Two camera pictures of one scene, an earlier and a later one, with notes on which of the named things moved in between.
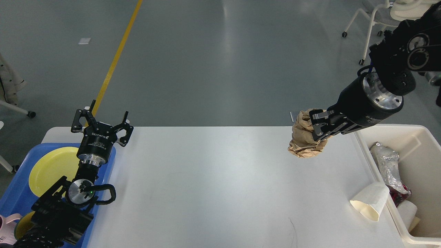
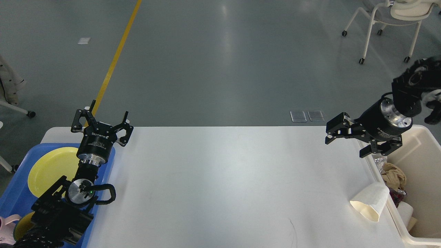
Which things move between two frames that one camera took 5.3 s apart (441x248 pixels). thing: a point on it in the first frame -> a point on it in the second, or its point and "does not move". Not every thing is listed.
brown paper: (302, 144) -> (393, 177)
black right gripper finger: (317, 115) -> (342, 126)
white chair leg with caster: (30, 114) does not move
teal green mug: (23, 225) does not move
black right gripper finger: (320, 131) -> (385, 148)
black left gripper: (95, 147) does not move
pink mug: (7, 225) does not move
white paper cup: (368, 201) does not move
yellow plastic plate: (48, 167) does not move
